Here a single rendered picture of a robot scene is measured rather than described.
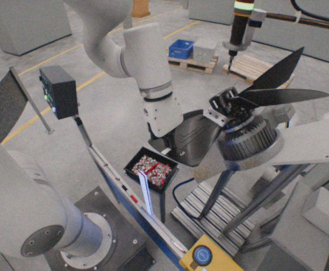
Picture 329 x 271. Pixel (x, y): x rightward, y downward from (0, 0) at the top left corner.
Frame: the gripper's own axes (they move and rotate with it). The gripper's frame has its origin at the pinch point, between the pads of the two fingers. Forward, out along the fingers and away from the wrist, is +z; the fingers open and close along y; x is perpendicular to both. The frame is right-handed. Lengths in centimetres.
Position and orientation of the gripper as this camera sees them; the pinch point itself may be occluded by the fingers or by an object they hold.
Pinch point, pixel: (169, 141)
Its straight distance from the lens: 51.8
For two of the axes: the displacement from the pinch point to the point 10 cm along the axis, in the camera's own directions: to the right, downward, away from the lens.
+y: 7.3, -5.1, 4.6
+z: 2.1, 8.0, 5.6
